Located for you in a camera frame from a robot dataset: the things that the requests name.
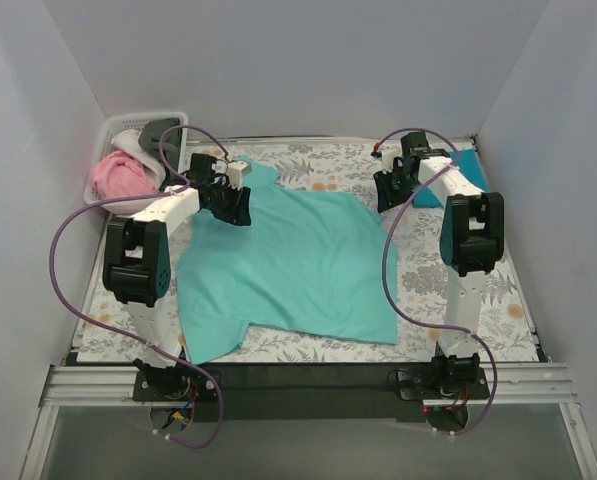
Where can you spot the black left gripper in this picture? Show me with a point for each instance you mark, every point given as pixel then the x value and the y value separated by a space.
pixel 233 203

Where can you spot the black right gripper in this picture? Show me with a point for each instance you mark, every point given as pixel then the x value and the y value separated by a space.
pixel 391 187

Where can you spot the mint green t shirt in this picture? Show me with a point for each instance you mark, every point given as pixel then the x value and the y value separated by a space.
pixel 310 262

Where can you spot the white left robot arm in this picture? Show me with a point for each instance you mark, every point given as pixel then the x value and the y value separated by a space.
pixel 137 265

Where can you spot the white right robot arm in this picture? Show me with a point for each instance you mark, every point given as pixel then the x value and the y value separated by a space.
pixel 471 243

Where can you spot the folded teal t shirt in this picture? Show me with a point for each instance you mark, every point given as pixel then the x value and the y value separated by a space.
pixel 465 177

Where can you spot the dark grey t shirt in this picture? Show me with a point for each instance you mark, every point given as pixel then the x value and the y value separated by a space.
pixel 150 136

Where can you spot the pink t shirt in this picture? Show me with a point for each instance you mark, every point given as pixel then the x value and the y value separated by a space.
pixel 118 175

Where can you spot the white t shirt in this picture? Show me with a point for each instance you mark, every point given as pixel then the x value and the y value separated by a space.
pixel 128 142

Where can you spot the floral patterned table mat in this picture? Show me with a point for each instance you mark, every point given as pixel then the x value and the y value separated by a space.
pixel 330 165

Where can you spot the white plastic laundry basket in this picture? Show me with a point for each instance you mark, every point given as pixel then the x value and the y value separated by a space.
pixel 112 127

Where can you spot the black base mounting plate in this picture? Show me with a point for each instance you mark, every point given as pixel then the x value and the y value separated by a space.
pixel 306 391

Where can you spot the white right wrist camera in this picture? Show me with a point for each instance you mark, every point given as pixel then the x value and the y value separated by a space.
pixel 387 155

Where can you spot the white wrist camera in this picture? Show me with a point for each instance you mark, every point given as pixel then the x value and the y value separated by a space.
pixel 236 171
pixel 387 155

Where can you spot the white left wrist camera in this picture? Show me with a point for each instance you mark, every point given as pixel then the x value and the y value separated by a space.
pixel 236 171

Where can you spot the aluminium frame rail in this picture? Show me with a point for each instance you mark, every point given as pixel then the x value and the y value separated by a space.
pixel 89 386

